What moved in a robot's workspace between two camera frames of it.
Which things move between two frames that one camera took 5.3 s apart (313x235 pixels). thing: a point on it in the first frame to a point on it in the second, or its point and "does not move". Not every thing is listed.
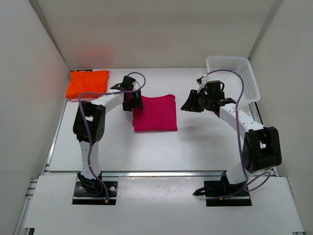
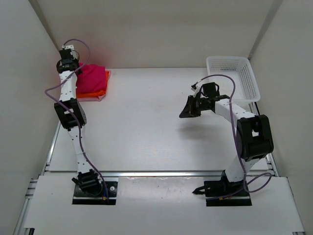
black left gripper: (133, 103) to (67, 63)
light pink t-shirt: (77, 99) does not move
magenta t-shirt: (158, 113) to (92, 78)
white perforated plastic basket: (232, 83) does not move
